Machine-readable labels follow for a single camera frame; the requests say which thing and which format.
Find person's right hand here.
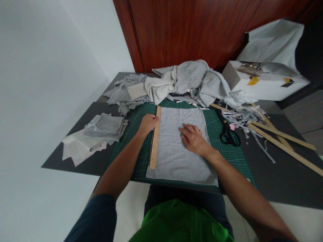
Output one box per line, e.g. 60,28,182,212
179,123,215,159

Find person's left hand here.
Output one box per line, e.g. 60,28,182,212
140,114,161,138

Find wooden ruler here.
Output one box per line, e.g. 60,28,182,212
149,106,162,170

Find grey fabric sheet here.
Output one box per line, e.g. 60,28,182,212
146,107,219,188

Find pile of grey fabric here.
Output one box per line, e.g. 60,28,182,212
102,59,253,111

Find stack of cut fabric pieces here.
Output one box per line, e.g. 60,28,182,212
61,112,130,167

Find black scissors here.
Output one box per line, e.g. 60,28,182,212
219,118,242,147

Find person's legs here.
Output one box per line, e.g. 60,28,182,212
143,185,235,235

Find green cutting mat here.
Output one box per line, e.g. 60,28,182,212
108,100,258,190

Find red-brown wooden cabinet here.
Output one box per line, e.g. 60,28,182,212
112,0,323,74

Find pile of fabric strips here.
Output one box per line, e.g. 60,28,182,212
219,103,277,164

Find person's body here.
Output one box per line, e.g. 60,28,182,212
128,198,236,242

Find bundle of metal clips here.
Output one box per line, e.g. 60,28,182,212
237,63,263,77

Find white box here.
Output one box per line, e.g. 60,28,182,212
221,60,311,102

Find long wooden stick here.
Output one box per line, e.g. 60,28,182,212
248,121,323,177
250,102,295,152
210,103,317,151

